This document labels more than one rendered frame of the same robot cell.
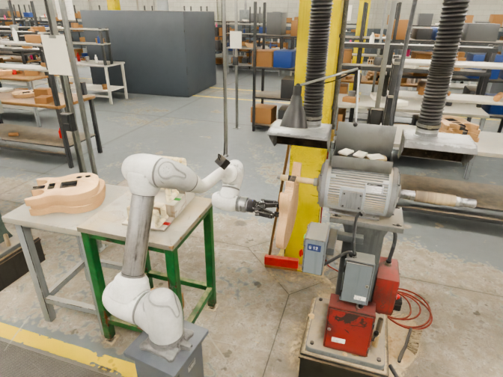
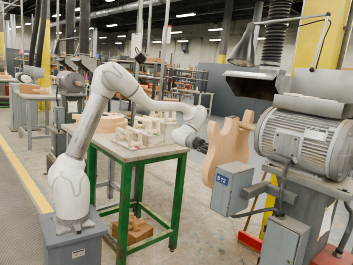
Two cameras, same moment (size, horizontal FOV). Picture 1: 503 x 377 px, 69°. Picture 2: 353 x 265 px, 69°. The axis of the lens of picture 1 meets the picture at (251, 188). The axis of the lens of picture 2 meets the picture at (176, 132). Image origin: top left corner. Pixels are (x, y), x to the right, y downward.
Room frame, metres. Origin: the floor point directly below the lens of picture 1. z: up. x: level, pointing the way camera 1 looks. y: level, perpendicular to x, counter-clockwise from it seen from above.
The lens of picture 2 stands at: (0.44, -0.61, 1.48)
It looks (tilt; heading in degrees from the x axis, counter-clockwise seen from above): 13 degrees down; 30
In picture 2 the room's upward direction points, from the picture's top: 6 degrees clockwise
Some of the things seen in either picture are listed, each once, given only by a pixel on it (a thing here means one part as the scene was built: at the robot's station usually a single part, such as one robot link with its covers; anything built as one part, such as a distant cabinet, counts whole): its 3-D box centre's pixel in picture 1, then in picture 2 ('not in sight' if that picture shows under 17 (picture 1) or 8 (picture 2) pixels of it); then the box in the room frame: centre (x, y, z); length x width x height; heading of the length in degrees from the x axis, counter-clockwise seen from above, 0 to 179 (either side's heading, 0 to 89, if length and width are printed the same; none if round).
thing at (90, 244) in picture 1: (99, 289); (90, 190); (1.82, 0.96, 0.45); 0.05 x 0.05 x 0.90; 73
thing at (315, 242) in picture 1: (329, 252); (247, 198); (1.49, -0.39, 0.99); 0.24 x 0.21 x 0.26; 73
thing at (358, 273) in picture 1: (360, 257); (288, 221); (1.53, -0.56, 0.93); 0.15 x 0.10 x 0.55; 73
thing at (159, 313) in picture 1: (162, 313); (72, 191); (1.20, 0.39, 0.87); 0.18 x 0.16 x 0.22; 66
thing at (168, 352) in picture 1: (170, 337); (73, 218); (1.19, 0.36, 0.73); 0.22 x 0.18 x 0.06; 65
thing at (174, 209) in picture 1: (160, 203); (145, 136); (2.01, 0.57, 0.98); 0.27 x 0.16 x 0.09; 77
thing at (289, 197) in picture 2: (349, 237); (281, 193); (1.58, -0.51, 1.02); 0.13 x 0.04 x 0.04; 73
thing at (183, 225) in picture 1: (156, 261); (134, 185); (1.98, 0.63, 0.55); 0.62 x 0.58 x 0.76; 73
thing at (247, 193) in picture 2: (331, 241); (256, 189); (1.55, -0.41, 1.02); 0.19 x 0.04 x 0.04; 163
